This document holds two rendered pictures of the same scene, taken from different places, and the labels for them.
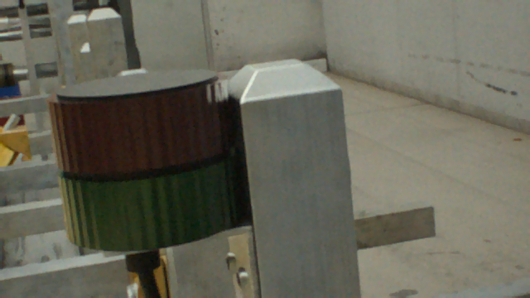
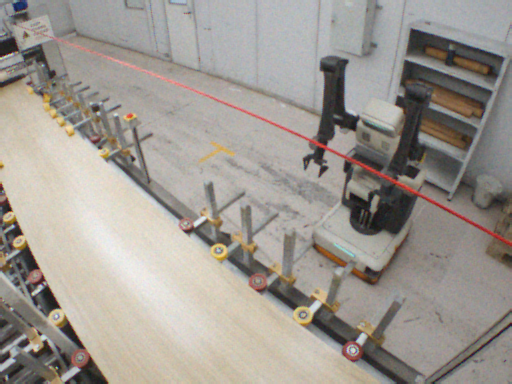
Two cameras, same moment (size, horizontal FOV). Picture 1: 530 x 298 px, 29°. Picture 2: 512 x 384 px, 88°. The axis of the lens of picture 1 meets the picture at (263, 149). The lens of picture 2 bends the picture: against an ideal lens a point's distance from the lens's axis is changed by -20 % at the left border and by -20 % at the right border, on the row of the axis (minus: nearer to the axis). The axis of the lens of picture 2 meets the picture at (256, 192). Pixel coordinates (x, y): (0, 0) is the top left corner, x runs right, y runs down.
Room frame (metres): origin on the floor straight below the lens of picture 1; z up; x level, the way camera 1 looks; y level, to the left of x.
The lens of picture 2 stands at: (-2.00, 0.20, 2.13)
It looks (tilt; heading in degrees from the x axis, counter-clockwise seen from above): 42 degrees down; 326
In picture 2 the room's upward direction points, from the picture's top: 2 degrees counter-clockwise
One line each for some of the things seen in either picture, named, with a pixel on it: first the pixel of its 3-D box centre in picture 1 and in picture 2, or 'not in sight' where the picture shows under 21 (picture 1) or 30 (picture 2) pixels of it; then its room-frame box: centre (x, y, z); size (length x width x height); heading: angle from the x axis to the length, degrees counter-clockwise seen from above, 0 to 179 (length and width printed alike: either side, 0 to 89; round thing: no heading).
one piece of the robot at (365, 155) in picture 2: not in sight; (368, 166); (-1.16, -1.14, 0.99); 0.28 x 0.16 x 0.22; 12
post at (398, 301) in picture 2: not in sight; (382, 326); (-1.85, -0.49, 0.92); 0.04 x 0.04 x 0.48; 12
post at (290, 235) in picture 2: not in sight; (287, 265); (-1.36, -0.38, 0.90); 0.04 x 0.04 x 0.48; 12
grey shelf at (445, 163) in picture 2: not in sight; (440, 111); (-0.86, -2.73, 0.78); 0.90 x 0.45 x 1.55; 12
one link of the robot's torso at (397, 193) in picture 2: not in sight; (375, 199); (-1.20, -1.27, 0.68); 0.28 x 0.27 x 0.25; 12
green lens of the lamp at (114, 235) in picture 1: (151, 191); not in sight; (0.34, 0.04, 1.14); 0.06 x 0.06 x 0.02
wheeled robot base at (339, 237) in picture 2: not in sight; (363, 231); (-1.10, -1.42, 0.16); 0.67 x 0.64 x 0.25; 102
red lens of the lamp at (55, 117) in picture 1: (142, 119); not in sight; (0.34, 0.04, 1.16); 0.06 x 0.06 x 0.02
